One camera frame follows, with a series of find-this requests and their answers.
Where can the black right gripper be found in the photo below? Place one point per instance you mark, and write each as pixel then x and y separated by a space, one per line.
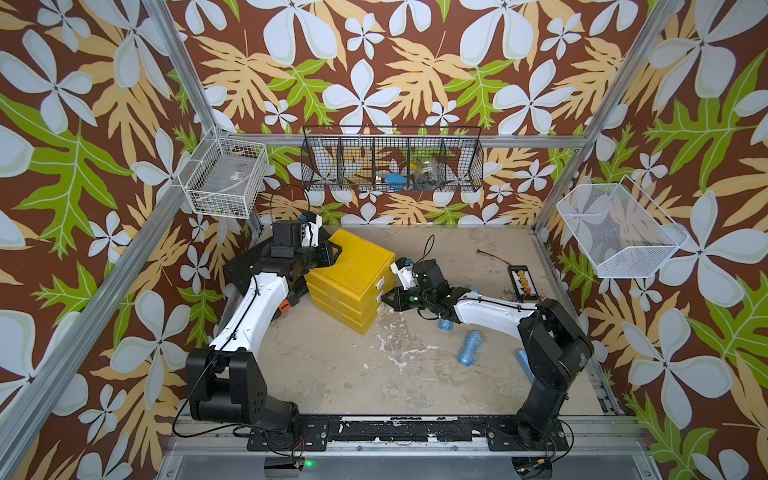
pixel 397 303

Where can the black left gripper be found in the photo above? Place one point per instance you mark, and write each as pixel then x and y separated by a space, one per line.
pixel 324 250

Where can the yellow plastic drawer cabinet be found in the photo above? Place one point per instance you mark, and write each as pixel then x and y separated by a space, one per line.
pixel 350 290

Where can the blue trash bag roll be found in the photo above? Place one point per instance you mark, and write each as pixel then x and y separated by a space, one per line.
pixel 523 360
pixel 468 353
pixel 444 324

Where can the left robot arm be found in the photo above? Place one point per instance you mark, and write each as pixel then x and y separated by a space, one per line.
pixel 225 383

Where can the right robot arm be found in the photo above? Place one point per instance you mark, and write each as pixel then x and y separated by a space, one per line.
pixel 556 346

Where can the black plastic tool case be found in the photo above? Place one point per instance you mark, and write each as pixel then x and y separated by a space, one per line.
pixel 240 270

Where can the white mesh basket right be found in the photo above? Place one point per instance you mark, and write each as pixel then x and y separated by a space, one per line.
pixel 623 232

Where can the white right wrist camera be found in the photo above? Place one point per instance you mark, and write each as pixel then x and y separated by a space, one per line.
pixel 403 268

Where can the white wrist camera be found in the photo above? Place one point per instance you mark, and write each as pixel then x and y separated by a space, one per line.
pixel 311 225
pixel 403 268

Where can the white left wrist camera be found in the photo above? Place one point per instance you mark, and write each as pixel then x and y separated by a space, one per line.
pixel 311 225

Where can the white wire basket left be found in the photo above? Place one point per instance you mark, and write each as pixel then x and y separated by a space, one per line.
pixel 223 176

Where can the black wire basket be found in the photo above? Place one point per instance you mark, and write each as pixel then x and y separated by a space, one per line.
pixel 391 159

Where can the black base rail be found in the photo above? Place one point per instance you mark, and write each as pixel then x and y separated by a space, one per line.
pixel 500 433

